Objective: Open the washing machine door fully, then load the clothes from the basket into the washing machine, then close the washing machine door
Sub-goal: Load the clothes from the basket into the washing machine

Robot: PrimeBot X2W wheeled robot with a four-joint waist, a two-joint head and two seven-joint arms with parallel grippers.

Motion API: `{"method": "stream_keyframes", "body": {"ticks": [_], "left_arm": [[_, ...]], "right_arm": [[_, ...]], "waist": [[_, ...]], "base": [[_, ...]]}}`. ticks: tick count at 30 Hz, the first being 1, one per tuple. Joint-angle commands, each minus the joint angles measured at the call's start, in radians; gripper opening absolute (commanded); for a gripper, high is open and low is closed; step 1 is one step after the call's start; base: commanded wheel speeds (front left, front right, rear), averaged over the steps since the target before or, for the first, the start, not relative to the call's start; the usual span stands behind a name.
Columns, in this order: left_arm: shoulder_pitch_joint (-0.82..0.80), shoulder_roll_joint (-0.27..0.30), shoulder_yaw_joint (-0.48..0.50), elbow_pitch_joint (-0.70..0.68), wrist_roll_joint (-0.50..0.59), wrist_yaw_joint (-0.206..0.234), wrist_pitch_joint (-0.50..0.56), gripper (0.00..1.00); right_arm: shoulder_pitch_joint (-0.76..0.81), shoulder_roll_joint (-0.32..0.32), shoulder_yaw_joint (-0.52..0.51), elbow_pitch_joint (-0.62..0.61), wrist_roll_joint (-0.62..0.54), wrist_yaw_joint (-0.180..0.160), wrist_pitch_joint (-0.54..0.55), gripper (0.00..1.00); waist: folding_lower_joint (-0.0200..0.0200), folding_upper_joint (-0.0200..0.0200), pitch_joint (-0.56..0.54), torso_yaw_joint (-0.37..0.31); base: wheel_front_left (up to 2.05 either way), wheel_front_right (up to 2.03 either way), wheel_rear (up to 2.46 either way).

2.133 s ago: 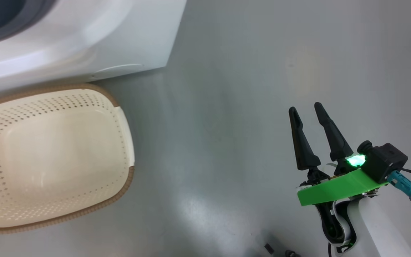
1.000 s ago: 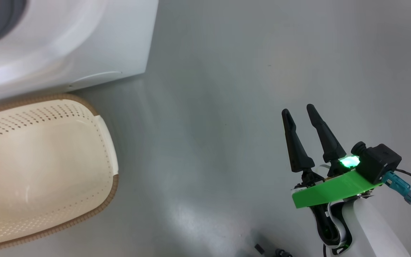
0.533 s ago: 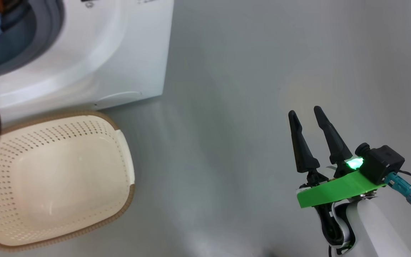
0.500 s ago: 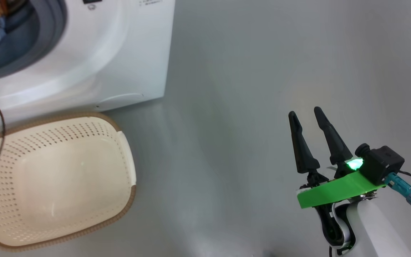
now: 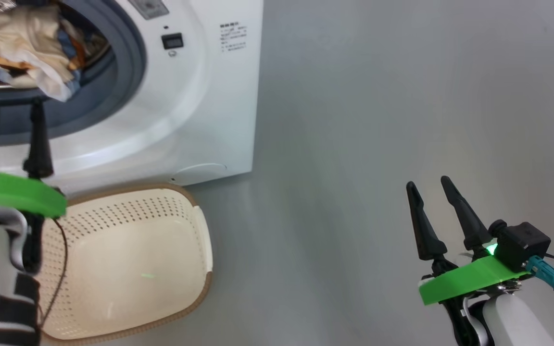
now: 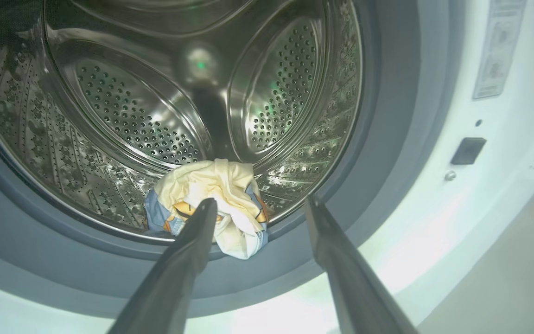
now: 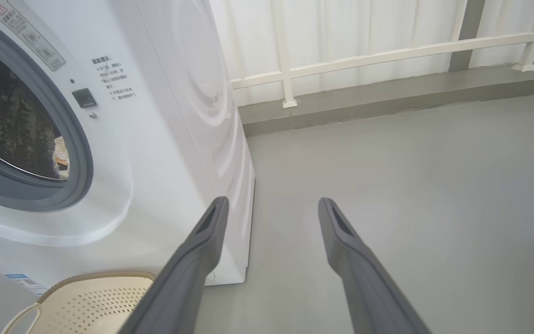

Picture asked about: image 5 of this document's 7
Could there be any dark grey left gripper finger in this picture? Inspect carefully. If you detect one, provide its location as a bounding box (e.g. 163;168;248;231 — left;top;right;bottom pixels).
23;102;55;179

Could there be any cream cartoon print garment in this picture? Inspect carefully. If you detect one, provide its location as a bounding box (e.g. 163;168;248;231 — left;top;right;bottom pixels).
0;5;79;102

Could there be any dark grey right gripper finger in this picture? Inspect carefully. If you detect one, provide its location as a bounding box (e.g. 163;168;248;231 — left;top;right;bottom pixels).
405;181;456;274
440;175;492;258

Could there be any black door latch socket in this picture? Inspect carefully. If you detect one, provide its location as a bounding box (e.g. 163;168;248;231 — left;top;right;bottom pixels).
161;32;184;50

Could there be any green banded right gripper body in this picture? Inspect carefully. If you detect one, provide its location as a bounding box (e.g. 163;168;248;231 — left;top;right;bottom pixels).
418;255;531;346

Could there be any printed warning text label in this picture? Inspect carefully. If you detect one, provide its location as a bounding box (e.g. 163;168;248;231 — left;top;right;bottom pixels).
219;22;248;53

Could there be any white front-load washing machine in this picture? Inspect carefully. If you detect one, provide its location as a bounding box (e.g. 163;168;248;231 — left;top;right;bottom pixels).
0;0;264;194

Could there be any cream perforated laundry basket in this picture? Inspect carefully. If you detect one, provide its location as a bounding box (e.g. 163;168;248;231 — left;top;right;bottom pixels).
37;183;214;343

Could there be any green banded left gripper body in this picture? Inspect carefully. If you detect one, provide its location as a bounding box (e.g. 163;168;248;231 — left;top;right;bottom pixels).
0;172;68;275

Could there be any round white filter cover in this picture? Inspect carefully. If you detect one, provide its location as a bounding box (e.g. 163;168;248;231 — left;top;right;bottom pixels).
170;163;228;186

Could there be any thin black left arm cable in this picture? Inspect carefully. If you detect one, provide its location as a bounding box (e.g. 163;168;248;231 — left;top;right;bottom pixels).
38;216;69;333

